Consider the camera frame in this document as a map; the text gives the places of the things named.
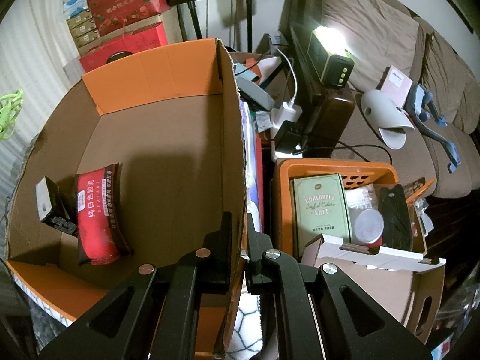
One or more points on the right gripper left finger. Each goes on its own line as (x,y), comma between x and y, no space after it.
(154,313)

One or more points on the stacked olive boxes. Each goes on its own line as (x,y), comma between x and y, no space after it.
(82,28)

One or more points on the white power adapter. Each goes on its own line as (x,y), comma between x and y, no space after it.
(288,110)

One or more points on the orange plastic basket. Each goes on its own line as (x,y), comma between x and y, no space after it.
(355,174)

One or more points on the red collection gift bag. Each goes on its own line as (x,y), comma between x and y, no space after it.
(124,45)

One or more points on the red floral gift box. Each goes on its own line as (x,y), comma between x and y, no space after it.
(111,15)

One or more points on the red snack packet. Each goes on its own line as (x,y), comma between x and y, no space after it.
(101,240)

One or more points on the orange cardboard box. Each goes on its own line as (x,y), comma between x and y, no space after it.
(170,117)

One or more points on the white curtain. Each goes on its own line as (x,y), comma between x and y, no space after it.
(36,47)

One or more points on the black mesh item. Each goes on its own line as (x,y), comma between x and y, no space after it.
(392,205)

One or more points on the brown cardboard carton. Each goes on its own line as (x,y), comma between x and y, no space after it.
(408,284)

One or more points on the pink card box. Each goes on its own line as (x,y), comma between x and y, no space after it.
(396,86)

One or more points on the brown sofa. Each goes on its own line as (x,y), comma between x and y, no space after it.
(381,34)

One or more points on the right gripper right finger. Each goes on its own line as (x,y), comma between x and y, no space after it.
(319,312)

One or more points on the blue tissue pack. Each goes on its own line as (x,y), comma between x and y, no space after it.
(74,7)

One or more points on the bright portable lamp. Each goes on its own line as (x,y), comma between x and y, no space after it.
(330,57)

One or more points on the black coffee box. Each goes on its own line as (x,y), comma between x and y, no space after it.
(52,209)

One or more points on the white round lid jar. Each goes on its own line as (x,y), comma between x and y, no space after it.
(367,226)

